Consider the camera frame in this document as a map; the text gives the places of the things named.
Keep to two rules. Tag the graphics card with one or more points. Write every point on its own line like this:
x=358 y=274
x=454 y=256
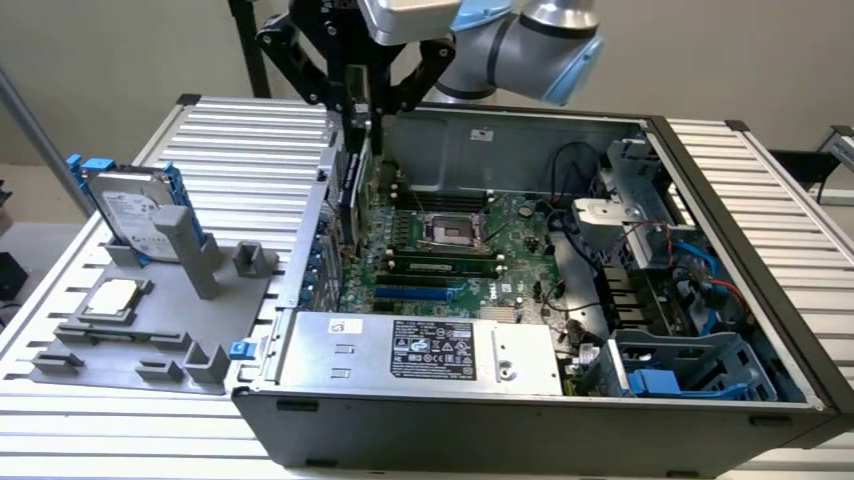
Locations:
x=355 y=165

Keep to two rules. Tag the coin cell battery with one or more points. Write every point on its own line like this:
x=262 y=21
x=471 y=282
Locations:
x=528 y=210

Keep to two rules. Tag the black expansion slot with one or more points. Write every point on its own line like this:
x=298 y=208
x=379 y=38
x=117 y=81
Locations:
x=414 y=280

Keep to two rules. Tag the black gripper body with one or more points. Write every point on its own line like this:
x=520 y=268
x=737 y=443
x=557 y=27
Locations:
x=341 y=40

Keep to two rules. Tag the grey parts rack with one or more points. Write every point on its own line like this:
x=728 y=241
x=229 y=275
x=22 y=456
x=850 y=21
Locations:
x=174 y=305

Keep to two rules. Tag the silver CPU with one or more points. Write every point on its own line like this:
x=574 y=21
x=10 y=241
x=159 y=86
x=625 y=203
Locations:
x=115 y=299

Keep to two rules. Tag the black stand pole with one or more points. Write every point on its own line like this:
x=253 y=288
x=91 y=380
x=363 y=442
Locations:
x=253 y=50

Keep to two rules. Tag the hard disk with blue carrier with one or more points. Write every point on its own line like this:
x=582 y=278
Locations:
x=134 y=210

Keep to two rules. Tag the blue plastic clip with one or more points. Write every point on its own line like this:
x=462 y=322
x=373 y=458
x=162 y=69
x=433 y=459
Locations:
x=243 y=348

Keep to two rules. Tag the installed RAM stick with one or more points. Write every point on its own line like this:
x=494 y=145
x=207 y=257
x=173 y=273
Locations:
x=441 y=266

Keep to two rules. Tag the aluminium frame post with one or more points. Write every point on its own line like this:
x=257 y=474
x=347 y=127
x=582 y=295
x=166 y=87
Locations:
x=36 y=130

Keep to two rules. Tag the black open PC case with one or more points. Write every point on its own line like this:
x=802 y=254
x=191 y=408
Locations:
x=534 y=425

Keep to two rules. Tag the CPU socket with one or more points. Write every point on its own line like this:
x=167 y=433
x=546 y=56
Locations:
x=451 y=228

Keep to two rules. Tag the silver chipset heatsink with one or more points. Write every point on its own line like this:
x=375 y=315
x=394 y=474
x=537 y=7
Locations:
x=502 y=315

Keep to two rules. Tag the grey disk bay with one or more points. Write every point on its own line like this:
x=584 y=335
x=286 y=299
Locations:
x=694 y=360

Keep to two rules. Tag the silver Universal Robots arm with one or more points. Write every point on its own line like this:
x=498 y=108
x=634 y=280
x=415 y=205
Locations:
x=521 y=55

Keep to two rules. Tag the black box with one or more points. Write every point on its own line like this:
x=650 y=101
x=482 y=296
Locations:
x=10 y=275

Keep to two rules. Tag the green motherboard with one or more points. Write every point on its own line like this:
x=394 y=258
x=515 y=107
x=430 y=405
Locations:
x=514 y=260

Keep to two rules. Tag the metal drive cage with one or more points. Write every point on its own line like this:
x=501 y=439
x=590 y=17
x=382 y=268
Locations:
x=634 y=200

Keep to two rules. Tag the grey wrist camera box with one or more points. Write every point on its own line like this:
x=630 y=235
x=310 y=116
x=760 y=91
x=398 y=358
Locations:
x=407 y=17

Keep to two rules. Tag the blue expansion slot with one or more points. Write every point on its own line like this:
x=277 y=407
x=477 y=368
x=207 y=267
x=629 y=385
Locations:
x=417 y=293

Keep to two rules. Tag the silver power supply unit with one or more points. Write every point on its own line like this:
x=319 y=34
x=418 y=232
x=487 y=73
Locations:
x=374 y=350

